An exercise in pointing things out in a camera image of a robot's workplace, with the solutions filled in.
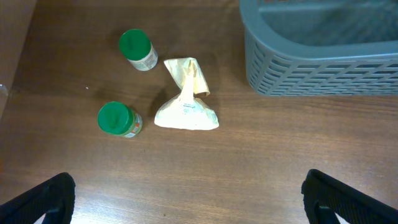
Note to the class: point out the green lid beige jar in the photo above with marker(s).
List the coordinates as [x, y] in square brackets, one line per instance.
[137, 48]

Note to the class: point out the green lid red label jar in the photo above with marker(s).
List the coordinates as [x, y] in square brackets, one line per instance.
[120, 120]

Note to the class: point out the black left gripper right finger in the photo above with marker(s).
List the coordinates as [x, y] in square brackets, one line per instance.
[327, 199]

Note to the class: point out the crumpled beige paper bag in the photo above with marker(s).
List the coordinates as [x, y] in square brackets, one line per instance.
[185, 111]

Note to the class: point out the grey plastic basket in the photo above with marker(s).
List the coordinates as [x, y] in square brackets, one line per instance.
[320, 48]

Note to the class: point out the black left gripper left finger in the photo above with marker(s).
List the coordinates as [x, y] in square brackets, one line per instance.
[53, 199]

